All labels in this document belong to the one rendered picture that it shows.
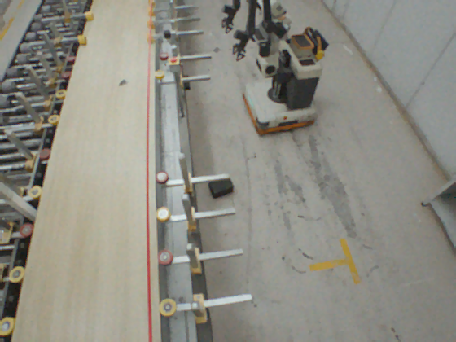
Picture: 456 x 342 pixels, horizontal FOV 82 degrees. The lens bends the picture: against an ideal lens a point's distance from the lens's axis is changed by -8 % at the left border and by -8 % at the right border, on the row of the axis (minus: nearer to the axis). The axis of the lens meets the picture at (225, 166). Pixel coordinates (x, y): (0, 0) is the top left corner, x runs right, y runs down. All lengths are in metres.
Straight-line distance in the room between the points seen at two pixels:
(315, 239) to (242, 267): 0.69
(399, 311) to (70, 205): 2.53
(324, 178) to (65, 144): 2.29
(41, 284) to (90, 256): 0.28
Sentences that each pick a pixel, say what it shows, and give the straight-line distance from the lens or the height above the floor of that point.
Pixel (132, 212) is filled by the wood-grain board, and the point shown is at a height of 0.90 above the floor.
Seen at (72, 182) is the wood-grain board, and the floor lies 0.90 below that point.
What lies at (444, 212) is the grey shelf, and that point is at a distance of 3.18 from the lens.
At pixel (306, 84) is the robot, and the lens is 2.86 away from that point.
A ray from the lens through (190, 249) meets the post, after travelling 1.31.
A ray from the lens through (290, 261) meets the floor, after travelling 2.52.
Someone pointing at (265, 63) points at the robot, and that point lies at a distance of 2.71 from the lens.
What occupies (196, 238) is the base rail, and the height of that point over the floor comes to 0.70.
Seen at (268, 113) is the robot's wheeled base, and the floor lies 0.28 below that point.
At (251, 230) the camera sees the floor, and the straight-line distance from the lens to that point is 2.56.
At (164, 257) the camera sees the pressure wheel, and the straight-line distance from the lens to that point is 1.56.
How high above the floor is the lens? 2.38
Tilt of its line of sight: 56 degrees down
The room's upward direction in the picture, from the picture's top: straight up
